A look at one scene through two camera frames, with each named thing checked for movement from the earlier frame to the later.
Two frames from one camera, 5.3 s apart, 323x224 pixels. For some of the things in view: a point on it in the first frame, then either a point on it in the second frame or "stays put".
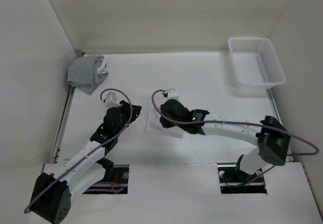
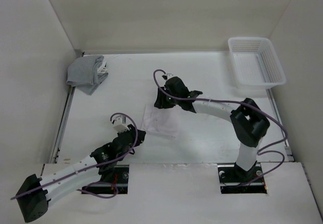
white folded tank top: [102, 69] stays put
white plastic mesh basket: [256, 64] stays put
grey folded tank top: [82, 73] stays put
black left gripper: [136, 110] → [141, 134]
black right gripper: [166, 123] → [160, 102]
